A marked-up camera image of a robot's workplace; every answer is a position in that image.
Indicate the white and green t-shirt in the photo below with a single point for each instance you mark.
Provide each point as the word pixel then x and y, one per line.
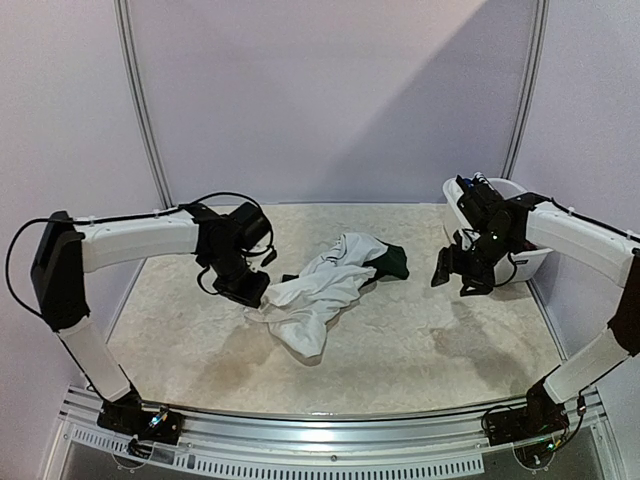
pixel 297 311

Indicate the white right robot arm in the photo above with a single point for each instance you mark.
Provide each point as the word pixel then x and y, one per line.
pixel 565 274

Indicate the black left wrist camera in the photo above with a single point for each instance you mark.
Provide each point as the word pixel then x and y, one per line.
pixel 253 227

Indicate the dark patterned clothes pile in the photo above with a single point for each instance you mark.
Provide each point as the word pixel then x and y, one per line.
pixel 475 182

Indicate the aluminium front rail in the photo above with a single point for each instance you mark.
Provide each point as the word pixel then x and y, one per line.
pixel 445 444

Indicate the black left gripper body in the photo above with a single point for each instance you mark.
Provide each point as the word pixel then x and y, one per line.
pixel 237 285

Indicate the aluminium frame post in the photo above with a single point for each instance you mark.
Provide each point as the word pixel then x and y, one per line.
pixel 133 73
pixel 530 75

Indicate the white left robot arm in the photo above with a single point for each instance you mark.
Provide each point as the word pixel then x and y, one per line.
pixel 70 248

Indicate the left aluminium frame post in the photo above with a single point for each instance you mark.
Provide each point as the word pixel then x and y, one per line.
pixel 133 73

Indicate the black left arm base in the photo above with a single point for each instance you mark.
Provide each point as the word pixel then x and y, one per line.
pixel 131 416

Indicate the right aluminium frame post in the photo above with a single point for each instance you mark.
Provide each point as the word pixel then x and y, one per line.
pixel 530 75

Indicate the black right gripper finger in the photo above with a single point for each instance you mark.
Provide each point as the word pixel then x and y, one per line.
pixel 472 287
pixel 444 266

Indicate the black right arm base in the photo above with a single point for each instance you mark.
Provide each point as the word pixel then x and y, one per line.
pixel 541 415

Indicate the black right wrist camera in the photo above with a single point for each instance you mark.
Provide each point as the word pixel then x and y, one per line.
pixel 479 204

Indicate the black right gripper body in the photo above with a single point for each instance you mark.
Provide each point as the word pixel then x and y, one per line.
pixel 461 267

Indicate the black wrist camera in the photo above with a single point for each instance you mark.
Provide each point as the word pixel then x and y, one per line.
pixel 253 227
pixel 479 204

